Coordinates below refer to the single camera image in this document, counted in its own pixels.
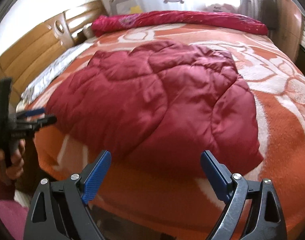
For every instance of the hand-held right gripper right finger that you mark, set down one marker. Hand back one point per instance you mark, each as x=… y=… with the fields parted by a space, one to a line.
x=215 y=172

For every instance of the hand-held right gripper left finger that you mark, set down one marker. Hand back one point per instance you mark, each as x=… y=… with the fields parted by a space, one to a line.
x=98 y=175

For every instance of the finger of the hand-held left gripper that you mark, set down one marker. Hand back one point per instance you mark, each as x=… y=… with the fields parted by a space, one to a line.
x=33 y=112
x=45 y=121

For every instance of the red quilted down jacket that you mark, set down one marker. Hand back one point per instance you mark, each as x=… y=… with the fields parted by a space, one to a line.
x=147 y=100

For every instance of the person's left forearm pink sleeve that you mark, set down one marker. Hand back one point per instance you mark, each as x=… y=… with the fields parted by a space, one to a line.
x=7 y=215

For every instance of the person's left hand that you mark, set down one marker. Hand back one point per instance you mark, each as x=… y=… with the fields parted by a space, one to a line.
x=16 y=167

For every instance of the white patterned bed sheet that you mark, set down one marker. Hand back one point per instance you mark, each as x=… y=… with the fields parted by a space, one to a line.
x=55 y=67

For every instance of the wooden headboard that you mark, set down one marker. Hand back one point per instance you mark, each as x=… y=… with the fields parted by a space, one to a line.
x=30 y=52

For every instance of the orange and white blanket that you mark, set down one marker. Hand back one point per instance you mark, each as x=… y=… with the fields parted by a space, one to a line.
x=280 y=130

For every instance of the beige pillow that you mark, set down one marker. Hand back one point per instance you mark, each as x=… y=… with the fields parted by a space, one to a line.
x=88 y=32

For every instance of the red floral quilt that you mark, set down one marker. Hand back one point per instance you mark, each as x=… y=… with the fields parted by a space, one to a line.
x=180 y=20

